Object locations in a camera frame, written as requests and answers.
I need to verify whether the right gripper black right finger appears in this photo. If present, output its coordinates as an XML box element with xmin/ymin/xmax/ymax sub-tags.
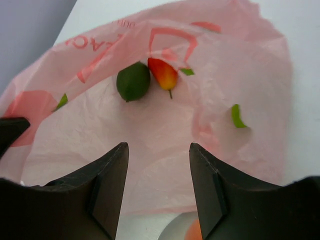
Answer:
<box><xmin>189</xmin><ymin>143</ymin><xmax>320</xmax><ymax>240</ymax></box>

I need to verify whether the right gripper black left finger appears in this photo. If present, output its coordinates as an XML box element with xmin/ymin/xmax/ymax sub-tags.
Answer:
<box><xmin>0</xmin><ymin>142</ymin><xmax>129</xmax><ymax>240</ymax></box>

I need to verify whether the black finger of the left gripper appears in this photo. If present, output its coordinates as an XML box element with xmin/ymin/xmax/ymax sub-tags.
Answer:
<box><xmin>0</xmin><ymin>117</ymin><xmax>31</xmax><ymax>158</ymax></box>

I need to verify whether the pink plastic bag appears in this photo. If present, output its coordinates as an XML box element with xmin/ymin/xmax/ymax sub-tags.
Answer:
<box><xmin>0</xmin><ymin>0</ymin><xmax>292</xmax><ymax>214</ymax></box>

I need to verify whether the red yellow fake pear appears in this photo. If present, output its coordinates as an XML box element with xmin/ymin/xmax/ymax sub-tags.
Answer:
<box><xmin>147</xmin><ymin>57</ymin><xmax>178</xmax><ymax>99</ymax></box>

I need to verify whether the white oval plate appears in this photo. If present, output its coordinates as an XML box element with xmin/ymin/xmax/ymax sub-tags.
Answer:
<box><xmin>158</xmin><ymin>211</ymin><xmax>198</xmax><ymax>240</ymax></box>

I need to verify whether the green fake lime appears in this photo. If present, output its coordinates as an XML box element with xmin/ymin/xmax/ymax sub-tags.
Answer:
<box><xmin>116</xmin><ymin>61</ymin><xmax>151</xmax><ymax>103</ymax></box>

